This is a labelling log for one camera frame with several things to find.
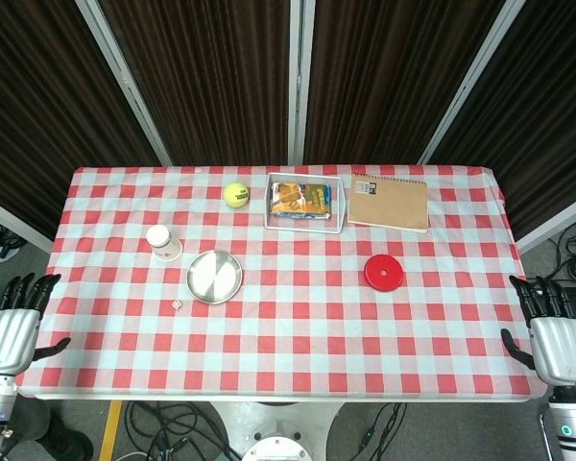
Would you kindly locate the dark brown partition panel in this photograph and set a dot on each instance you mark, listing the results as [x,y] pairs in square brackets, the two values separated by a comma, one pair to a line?
[389,81]
[542,125]
[206,81]
[43,120]

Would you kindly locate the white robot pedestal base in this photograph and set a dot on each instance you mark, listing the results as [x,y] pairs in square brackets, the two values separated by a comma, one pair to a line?
[276,432]

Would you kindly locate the silver metal plate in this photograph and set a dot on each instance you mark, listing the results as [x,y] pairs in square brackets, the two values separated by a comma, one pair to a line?
[215,277]

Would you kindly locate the red white checkered tablecloth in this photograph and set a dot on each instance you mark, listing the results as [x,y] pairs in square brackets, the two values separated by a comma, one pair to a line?
[297,331]

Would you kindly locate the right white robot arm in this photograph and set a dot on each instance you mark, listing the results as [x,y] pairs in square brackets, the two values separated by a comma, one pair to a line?
[573,427]

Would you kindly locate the brown spiral notebook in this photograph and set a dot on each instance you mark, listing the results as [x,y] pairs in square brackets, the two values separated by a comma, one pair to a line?
[389,207]

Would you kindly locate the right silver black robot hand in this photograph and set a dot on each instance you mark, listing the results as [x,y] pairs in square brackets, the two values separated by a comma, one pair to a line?
[559,348]

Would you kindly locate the yellow tennis ball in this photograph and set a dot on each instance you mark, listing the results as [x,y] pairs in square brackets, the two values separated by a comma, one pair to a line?
[236,194]

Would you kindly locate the grey aluminium partition post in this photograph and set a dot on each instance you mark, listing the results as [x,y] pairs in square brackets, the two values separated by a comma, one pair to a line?
[470,81]
[300,81]
[125,81]

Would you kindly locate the orange snack packet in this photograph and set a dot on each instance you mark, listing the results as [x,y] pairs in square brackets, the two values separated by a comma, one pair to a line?
[300,201]

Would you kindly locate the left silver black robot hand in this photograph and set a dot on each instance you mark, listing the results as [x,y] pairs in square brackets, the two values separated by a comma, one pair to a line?
[9,338]

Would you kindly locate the red plastic disc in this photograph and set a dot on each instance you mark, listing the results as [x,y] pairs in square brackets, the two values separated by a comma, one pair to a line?
[383,273]

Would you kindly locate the white paper cup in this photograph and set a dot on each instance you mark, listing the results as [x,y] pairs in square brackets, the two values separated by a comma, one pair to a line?
[162,242]

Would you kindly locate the grey aluminium partition rail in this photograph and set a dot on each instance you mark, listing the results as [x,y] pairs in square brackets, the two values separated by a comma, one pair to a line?
[557,221]
[14,221]

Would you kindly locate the black shoe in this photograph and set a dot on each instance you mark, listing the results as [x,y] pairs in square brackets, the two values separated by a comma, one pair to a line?
[72,439]

